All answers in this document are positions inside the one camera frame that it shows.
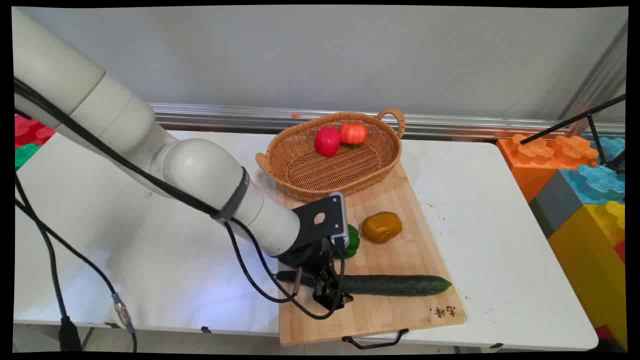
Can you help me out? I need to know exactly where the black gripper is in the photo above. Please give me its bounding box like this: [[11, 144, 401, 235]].
[[277, 238, 354, 311]]

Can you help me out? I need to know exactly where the yellow toy bell pepper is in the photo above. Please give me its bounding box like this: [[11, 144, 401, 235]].
[[362, 211, 404, 245]]

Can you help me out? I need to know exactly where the green toy bell pepper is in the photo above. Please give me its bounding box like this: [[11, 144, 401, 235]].
[[342, 224, 361, 260]]

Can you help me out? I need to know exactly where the dark green toy cucumber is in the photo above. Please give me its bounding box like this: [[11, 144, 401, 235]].
[[276, 270, 453, 298]]

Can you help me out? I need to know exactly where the orange toy tomato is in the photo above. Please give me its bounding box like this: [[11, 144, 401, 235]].
[[340, 122, 369, 147]]

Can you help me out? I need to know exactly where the orange foam building block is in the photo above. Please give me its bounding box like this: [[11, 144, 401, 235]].
[[496, 132, 600, 204]]

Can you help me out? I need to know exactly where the grey foam building block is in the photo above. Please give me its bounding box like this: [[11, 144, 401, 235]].
[[528, 170, 584, 239]]

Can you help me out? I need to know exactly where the blue foam building block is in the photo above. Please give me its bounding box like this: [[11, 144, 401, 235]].
[[559, 136, 627, 206]]

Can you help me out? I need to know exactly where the green foam building block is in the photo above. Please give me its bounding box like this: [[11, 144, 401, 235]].
[[14, 143, 42, 172]]

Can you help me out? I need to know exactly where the red foam building block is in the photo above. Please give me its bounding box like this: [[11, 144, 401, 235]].
[[14, 114, 57, 149]]

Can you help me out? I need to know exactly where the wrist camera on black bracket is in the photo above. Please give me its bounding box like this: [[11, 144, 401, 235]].
[[291, 192, 350, 252]]

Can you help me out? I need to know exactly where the wooden cutting board with handle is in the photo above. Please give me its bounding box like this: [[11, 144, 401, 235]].
[[275, 160, 468, 350]]

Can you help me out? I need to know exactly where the woven wicker basket with handles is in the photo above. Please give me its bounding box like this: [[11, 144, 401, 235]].
[[255, 108, 406, 203]]

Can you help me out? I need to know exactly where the grey strap on arm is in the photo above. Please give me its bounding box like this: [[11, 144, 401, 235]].
[[211, 167, 251, 224]]

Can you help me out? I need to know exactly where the black cable with metal connector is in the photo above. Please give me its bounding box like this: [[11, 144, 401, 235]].
[[14, 197, 138, 353]]

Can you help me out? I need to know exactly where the aluminium wall rail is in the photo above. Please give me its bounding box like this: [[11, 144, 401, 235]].
[[149, 103, 627, 140]]

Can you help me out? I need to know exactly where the black cable with thick plug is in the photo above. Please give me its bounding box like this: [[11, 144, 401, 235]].
[[14, 172, 83, 352]]

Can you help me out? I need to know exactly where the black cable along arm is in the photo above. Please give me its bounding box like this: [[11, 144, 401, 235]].
[[14, 77, 347, 321]]

